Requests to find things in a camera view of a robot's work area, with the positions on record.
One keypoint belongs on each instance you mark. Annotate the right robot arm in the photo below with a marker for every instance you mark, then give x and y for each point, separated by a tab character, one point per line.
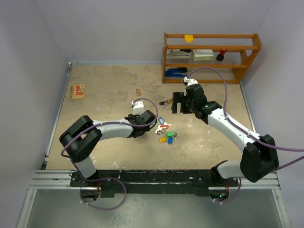
259	157

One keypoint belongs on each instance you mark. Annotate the white red box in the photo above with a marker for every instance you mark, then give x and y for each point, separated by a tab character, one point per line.
202	54

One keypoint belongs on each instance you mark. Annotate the blue tag key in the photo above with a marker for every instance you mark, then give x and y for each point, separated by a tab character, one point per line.
169	141
162	122

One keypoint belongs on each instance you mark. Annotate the yellow tag key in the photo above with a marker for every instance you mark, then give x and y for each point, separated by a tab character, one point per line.
163	139

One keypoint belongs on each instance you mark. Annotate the wooden shelf rack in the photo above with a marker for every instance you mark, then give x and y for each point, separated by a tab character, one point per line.
236	52

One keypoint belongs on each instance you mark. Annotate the blue black stapler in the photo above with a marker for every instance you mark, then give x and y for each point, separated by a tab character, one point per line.
180	72

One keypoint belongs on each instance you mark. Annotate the white grey stapler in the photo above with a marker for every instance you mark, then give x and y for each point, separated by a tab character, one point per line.
179	53

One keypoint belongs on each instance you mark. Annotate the black base frame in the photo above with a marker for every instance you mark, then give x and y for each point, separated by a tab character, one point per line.
194	182

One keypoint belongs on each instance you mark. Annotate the red tag key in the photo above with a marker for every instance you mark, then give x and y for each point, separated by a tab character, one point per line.
162	127

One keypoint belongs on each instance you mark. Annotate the yellow block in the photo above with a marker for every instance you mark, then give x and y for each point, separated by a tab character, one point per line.
188	38

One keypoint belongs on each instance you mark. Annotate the black carabiner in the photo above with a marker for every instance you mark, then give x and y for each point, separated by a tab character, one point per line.
162	131

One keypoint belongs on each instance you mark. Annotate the black tag key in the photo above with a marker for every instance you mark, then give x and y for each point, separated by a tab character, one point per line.
164	104

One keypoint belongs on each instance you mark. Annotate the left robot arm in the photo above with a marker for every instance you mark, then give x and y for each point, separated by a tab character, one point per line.
82	136

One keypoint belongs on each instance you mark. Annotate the aluminium rail frame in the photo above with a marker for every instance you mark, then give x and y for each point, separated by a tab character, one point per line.
45	179

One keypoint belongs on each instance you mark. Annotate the orange small notebook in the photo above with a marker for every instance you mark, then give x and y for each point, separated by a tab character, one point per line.
77	91

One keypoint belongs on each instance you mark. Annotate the green tag key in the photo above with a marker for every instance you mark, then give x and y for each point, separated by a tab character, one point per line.
171	134

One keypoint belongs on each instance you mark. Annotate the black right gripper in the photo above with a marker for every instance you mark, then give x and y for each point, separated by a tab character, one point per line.
177	98

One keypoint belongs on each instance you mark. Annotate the red black stamp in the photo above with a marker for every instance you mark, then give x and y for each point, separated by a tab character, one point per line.
220	56

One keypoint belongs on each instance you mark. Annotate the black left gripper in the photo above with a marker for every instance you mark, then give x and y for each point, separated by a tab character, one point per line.
135	117

